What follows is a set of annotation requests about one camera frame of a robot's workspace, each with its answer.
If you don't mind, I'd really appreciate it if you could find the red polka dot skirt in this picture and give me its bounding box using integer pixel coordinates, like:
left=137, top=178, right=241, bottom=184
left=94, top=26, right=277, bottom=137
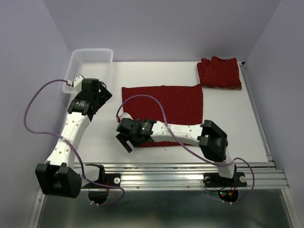
left=197, top=56, right=242, bottom=87
left=121, top=83, right=205, bottom=148

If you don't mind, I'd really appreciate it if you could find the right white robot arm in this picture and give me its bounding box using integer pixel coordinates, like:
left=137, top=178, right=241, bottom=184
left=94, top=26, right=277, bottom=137
left=116, top=118, right=237, bottom=188

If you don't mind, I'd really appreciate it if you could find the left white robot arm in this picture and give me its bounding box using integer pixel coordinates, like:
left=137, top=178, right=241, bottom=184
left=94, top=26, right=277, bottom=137
left=35, top=76, right=112, bottom=198

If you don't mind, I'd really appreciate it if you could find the white plastic basket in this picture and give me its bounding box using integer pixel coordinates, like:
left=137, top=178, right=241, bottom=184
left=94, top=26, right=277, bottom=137
left=64, top=48, right=114, bottom=86

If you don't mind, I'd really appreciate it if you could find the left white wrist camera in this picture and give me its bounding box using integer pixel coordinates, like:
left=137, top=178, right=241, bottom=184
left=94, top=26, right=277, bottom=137
left=67, top=74, right=84, bottom=93

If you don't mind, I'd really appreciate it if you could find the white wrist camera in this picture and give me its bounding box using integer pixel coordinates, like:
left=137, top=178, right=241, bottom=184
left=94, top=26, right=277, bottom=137
left=67, top=74, right=84, bottom=93
left=116, top=112, right=133, bottom=122

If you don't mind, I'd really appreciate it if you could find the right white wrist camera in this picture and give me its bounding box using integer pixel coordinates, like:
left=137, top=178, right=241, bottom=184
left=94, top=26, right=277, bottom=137
left=116, top=112, right=133, bottom=122

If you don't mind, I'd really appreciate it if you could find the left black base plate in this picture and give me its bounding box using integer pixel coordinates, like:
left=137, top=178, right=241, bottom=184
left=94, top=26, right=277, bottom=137
left=85, top=163, right=121, bottom=186

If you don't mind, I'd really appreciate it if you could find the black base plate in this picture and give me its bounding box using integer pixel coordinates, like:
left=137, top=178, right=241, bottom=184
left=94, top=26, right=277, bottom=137
left=85, top=163, right=121, bottom=186
left=203, top=172, right=247, bottom=188

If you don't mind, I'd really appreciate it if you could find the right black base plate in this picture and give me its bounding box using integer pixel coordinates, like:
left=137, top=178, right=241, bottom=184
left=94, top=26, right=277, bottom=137
left=203, top=172, right=247, bottom=188

